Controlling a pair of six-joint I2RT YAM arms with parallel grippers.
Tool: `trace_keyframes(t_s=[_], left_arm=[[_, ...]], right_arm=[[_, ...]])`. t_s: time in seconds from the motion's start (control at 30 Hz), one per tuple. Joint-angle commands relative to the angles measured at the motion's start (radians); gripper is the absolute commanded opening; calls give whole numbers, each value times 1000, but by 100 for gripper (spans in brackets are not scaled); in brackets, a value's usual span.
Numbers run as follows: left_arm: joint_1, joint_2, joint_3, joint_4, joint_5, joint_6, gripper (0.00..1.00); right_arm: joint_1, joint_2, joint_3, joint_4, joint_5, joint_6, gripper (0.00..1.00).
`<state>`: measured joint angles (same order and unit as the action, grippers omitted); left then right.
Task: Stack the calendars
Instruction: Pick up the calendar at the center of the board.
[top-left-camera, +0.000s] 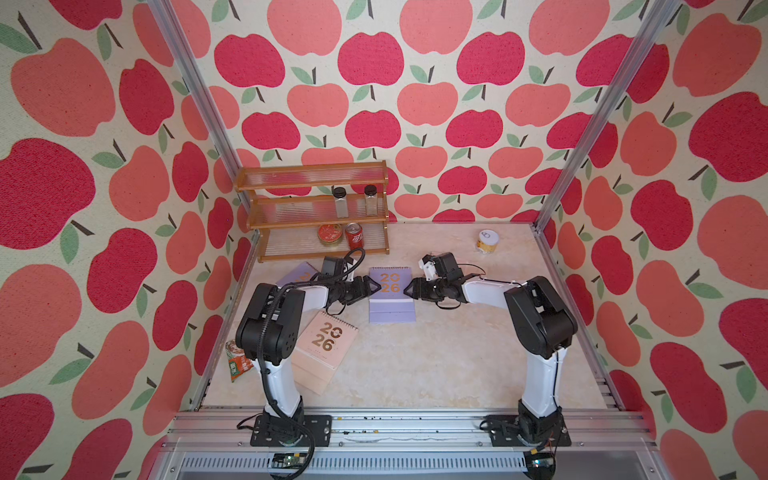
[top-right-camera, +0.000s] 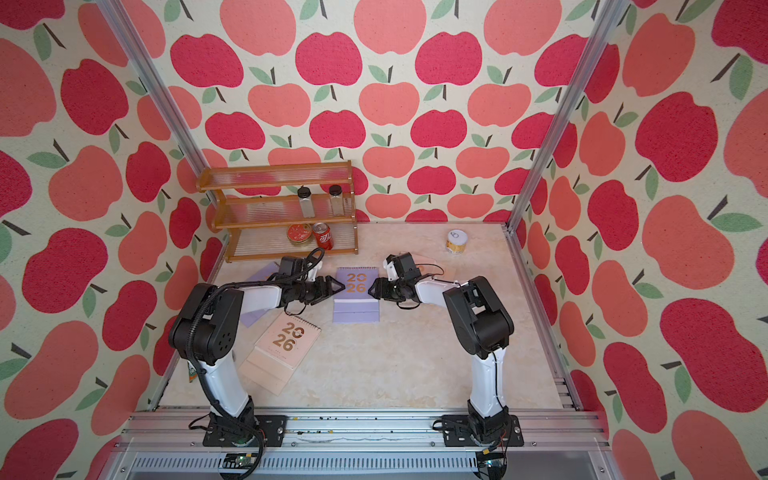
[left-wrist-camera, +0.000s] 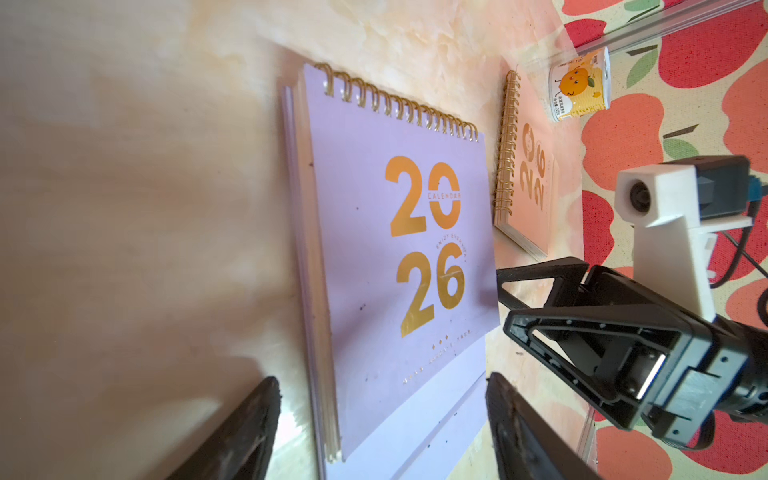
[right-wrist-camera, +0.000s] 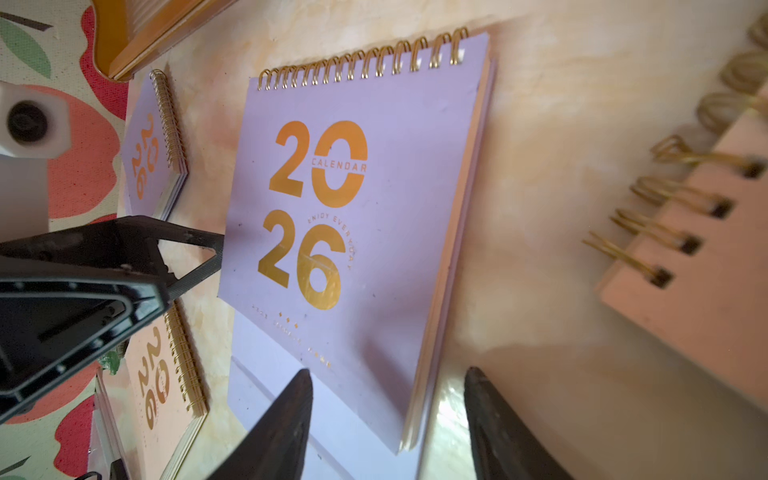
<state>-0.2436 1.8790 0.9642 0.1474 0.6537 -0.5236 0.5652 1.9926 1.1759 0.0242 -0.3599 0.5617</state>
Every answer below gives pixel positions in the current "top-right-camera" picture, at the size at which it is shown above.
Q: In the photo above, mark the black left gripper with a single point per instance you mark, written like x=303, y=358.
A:
x=328, y=288

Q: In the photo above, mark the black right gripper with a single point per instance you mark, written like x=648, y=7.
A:
x=382, y=289

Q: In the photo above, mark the purple 2026 desk calendar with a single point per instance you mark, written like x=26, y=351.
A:
x=354, y=305

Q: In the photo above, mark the pink calendar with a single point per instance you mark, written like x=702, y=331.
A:
x=430, y=266
x=279, y=351

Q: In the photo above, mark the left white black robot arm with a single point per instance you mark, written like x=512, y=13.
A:
x=206, y=327

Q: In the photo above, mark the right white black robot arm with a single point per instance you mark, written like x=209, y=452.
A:
x=480, y=321

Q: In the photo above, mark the red soda can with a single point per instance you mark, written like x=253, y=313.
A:
x=323, y=235

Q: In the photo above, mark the round red gold tin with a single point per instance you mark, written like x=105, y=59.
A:
x=300, y=234

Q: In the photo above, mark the wooden three-tier shelf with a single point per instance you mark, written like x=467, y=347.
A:
x=256, y=205

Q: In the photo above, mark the purple calendar near shelf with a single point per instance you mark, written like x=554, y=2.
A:
x=257, y=301

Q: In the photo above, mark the right clear spice jar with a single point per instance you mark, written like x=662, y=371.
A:
x=337, y=200

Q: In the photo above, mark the clear spice jar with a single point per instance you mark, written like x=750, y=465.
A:
x=337, y=200
x=305, y=201

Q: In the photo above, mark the small gold white can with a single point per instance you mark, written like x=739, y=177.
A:
x=456, y=241

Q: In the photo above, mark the left clear spice jar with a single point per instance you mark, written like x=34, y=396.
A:
x=305, y=201

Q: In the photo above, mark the green orange snack bag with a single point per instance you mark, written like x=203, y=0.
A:
x=192, y=372

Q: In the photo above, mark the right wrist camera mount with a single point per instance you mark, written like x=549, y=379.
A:
x=401, y=267

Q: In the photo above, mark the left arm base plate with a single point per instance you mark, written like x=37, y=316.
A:
x=223, y=433

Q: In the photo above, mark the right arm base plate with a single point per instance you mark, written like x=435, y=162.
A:
x=457, y=431

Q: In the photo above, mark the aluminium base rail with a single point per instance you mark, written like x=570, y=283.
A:
x=362, y=444

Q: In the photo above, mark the left aluminium corner post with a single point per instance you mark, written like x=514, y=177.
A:
x=130, y=40

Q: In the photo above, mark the aluminium corner post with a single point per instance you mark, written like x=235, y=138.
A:
x=130, y=40
x=597, y=42

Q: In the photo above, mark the right aluminium corner post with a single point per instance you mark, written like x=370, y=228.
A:
x=597, y=42

